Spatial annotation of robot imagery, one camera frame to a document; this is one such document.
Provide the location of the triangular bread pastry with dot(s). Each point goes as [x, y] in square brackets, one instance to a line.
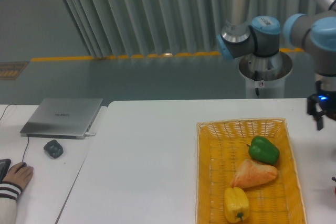
[252, 173]

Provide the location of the striped white sleeve forearm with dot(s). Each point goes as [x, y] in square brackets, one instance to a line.
[9, 194]

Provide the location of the green bell pepper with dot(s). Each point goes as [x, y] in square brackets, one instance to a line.
[263, 150]

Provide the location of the black keyboard corner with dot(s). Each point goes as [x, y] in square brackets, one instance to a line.
[4, 167]

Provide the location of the white usb plug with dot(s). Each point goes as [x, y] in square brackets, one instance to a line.
[90, 134]

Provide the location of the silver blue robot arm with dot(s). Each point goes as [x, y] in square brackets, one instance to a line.
[257, 44]

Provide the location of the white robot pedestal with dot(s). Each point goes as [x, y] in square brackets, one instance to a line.
[265, 82]

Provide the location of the silver closed laptop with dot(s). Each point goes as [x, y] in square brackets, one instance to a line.
[62, 118]

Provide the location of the yellow wicker basket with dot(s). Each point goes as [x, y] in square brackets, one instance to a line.
[222, 147]

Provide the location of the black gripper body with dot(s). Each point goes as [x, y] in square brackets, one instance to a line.
[322, 102]

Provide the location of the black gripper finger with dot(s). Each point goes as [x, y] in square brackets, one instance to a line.
[318, 117]

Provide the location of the person's hand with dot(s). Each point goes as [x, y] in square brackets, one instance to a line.
[19, 176]

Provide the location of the yellow bell pepper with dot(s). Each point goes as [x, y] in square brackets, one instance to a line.
[236, 205]

